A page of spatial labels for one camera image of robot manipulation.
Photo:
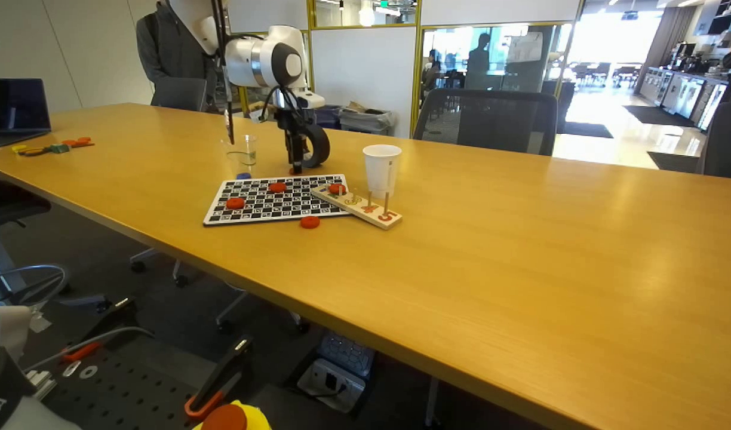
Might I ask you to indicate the floor power box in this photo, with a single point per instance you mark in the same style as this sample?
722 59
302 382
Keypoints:
336 372

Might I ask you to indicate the wooden number peg board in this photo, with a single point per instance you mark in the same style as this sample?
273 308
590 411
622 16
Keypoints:
359 206

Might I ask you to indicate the checkerboard calibration board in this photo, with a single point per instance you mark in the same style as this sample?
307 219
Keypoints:
264 206

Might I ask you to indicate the orange green tool on table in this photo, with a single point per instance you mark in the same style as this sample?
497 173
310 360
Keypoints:
61 145

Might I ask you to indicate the black tape roll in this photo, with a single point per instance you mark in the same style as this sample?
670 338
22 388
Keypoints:
309 145

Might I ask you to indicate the yellow red emergency stop button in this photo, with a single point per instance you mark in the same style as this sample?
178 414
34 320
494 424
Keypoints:
235 416

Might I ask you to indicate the white paper cup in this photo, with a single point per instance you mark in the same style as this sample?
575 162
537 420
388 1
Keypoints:
381 168

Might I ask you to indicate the person in grey jacket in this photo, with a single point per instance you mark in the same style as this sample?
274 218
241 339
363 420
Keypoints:
167 51

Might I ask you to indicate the black laptop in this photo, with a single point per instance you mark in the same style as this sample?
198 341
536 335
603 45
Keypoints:
22 107

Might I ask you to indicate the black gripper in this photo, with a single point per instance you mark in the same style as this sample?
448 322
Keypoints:
295 126

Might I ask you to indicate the orange disc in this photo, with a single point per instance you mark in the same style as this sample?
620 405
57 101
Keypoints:
309 223
336 188

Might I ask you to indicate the orange disc board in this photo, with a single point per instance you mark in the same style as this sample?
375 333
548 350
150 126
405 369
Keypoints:
277 186
235 203

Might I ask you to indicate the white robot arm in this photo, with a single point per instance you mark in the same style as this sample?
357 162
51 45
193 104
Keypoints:
273 59

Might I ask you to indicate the transparent plastic cup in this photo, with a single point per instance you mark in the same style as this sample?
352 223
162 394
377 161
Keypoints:
241 154

